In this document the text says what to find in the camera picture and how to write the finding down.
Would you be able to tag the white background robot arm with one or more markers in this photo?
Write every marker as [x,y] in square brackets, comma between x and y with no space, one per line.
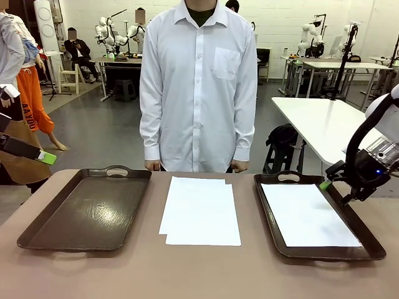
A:
[308,34]
[347,34]
[104,32]
[135,31]

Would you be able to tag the seated man in black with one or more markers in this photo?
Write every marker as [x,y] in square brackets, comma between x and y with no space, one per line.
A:
[78,46]

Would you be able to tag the person's left hand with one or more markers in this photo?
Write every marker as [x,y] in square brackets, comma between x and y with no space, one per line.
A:
[240,166]

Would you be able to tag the mannequin with orange pants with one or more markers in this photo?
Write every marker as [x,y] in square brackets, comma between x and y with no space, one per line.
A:
[29,90]

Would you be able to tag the white desk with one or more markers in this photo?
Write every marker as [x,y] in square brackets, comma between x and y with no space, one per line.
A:
[311,118]

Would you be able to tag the white folding chair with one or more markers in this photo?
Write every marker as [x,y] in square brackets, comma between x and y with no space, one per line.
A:
[70,78]

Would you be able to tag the black plastic stool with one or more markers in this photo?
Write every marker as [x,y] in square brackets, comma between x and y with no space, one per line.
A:
[124,90]

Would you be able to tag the standing background person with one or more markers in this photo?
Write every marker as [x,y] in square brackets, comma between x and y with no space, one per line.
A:
[140,15]

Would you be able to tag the black backpack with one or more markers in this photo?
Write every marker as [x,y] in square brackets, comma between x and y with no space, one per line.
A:
[282,134]

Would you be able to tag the white tower air conditioner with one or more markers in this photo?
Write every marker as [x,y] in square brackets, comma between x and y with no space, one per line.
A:
[46,28]

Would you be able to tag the white A4 paper stack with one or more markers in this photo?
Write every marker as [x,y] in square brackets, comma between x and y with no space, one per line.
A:
[212,218]

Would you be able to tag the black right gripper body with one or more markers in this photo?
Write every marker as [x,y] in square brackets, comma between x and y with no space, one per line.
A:
[371,174]

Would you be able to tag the black office chair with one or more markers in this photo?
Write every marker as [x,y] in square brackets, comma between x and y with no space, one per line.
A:
[264,59]

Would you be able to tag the person in white shirt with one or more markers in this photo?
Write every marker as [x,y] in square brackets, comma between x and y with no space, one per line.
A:
[199,93]

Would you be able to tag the brown plastic tray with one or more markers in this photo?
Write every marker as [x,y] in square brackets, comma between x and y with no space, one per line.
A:
[93,215]
[265,205]

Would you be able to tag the grey background robot table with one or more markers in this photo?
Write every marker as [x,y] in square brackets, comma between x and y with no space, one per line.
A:
[121,61]

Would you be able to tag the white background table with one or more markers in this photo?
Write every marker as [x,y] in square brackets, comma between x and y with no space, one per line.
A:
[290,59]
[343,65]

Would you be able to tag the black floor stand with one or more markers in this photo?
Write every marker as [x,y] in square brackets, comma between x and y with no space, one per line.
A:
[53,84]

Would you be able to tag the person's right hand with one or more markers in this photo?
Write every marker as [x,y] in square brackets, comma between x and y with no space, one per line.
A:
[152,165]

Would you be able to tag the dark-haired background person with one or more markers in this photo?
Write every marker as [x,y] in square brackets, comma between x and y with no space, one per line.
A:
[232,5]

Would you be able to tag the black tripod pole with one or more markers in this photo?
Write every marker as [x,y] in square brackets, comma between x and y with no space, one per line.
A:
[343,65]

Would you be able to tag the person's left forearm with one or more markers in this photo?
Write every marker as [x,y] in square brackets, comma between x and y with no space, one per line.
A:
[246,134]

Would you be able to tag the person's right forearm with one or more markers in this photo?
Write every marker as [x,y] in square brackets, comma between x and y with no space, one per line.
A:
[151,134]

